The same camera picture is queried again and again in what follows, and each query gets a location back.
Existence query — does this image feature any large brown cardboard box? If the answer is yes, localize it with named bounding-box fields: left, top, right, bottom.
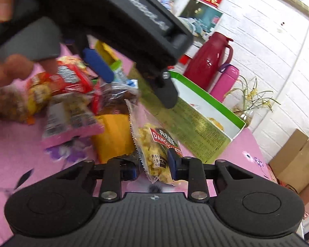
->
left=269, top=129, right=309, bottom=193

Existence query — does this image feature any red and yellow snack packet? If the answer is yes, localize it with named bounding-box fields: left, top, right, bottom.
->
left=25, top=72, right=61, bottom=117

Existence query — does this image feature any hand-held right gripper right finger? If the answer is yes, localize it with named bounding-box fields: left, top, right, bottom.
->
left=167, top=149, right=253, bottom=202

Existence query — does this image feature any wall poster of bedding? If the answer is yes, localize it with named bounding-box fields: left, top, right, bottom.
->
left=151, top=0, right=224, bottom=40

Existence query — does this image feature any pink thermos bottle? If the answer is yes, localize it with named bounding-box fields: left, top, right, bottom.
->
left=210, top=64, right=240, bottom=102

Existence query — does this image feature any orange snack packet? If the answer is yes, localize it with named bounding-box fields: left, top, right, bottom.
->
left=91, top=114, right=137, bottom=164

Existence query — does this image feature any yellow and green snack packet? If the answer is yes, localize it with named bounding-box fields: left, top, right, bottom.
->
left=94, top=41, right=123, bottom=70

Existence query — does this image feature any clear packet of yellow snacks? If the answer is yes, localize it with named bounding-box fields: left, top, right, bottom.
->
left=125, top=99, right=189, bottom=186

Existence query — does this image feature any green cardboard box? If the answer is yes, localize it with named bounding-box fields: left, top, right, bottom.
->
left=129, top=69, right=247, bottom=164

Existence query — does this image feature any blurred brown snack packet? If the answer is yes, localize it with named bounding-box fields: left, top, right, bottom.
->
left=0, top=85, right=29, bottom=123

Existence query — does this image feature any dark red thermos jug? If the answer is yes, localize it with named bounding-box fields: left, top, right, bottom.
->
left=183, top=32, right=234, bottom=93

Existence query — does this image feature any person's left hand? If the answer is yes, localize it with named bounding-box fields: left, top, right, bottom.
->
left=0, top=0, right=34, bottom=93

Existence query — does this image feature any pink snack packet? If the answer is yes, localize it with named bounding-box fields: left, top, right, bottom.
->
left=41, top=94, right=105, bottom=150

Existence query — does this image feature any pink floral tablecloth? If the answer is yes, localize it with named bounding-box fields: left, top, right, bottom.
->
left=0, top=41, right=273, bottom=247

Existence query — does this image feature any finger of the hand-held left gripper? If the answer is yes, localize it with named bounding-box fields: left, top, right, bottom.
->
left=76, top=35, right=115, bottom=83
left=136, top=62, right=179, bottom=109

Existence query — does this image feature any plant in glass vase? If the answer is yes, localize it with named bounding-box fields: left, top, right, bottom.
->
left=225, top=77, right=282, bottom=128

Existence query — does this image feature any clear packet of brown snacks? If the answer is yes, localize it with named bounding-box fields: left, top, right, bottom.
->
left=100, top=80, right=142, bottom=117

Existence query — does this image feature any red snack packet white lettering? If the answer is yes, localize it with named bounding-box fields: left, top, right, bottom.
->
left=56, top=56, right=103, bottom=115

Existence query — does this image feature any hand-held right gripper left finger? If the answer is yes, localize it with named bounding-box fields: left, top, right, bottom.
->
left=55, top=156, right=141, bottom=203

